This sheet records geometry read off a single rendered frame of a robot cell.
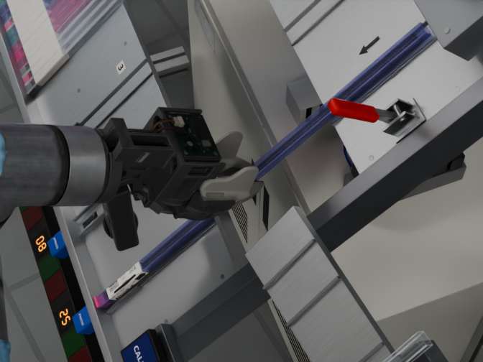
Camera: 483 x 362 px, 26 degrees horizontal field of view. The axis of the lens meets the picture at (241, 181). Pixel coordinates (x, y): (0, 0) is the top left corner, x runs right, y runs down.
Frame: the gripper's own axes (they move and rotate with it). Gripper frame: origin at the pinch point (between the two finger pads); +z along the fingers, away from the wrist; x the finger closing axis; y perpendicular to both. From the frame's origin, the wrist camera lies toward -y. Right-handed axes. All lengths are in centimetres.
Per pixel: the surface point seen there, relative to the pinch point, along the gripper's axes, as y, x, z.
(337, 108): 19.8, -6.7, -5.3
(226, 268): -7.1, -6.5, -1.1
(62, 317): -32.9, 3.3, -6.8
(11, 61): -24.0, 38.1, -7.4
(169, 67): -44, 60, 38
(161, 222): -12.9, 3.7, -2.6
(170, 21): -66, 96, 64
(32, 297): -91, 40, 24
